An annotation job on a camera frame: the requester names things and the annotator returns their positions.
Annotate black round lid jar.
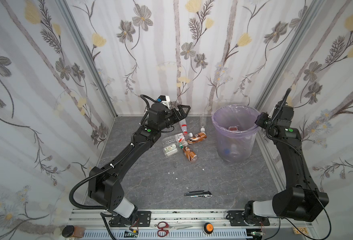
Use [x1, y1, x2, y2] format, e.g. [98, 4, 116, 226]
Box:
[61, 225, 85, 239]

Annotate red handled scissors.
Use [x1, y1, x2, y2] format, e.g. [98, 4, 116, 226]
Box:
[156, 222, 192, 238]

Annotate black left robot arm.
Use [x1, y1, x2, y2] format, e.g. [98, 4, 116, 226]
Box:
[69, 95, 191, 226]

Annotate crushed clear bottle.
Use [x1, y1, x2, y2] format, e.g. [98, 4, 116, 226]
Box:
[162, 141, 188, 158]

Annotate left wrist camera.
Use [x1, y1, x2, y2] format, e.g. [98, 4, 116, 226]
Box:
[156, 95, 171, 109]

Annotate black utility knife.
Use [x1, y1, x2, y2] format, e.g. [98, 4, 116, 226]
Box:
[184, 190, 213, 198]

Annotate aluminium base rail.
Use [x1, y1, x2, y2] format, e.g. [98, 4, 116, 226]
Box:
[68, 209, 317, 240]

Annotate white red label bottle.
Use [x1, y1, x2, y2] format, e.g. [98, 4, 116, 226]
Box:
[179, 119, 188, 136]

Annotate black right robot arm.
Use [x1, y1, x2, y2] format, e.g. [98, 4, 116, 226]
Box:
[226, 89, 329, 228]

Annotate brown tea bottle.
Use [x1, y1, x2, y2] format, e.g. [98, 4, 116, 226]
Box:
[187, 132, 207, 145]

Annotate yellow label tag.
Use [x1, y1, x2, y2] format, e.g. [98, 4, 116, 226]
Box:
[292, 227, 309, 235]

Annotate clear water bottle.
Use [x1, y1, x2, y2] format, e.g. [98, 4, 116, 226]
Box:
[162, 133, 193, 146]

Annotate yellow label tea bottle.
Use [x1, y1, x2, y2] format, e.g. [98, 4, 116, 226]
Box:
[228, 126, 239, 132]

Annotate white label clear bottle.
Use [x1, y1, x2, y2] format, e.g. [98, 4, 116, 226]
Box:
[229, 144, 242, 159]

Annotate upright clear small bottle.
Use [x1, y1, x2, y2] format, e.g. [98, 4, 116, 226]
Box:
[200, 115, 207, 133]

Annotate small green circuit board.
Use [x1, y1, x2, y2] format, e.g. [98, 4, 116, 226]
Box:
[123, 230, 138, 238]

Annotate brown coffee bottle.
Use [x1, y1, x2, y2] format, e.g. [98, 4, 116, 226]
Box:
[183, 146, 198, 163]

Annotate orange black knob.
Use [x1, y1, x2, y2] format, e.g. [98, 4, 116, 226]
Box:
[203, 223, 214, 235]

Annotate purple lined trash bin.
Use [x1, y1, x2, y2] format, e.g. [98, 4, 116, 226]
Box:
[212, 105, 260, 163]

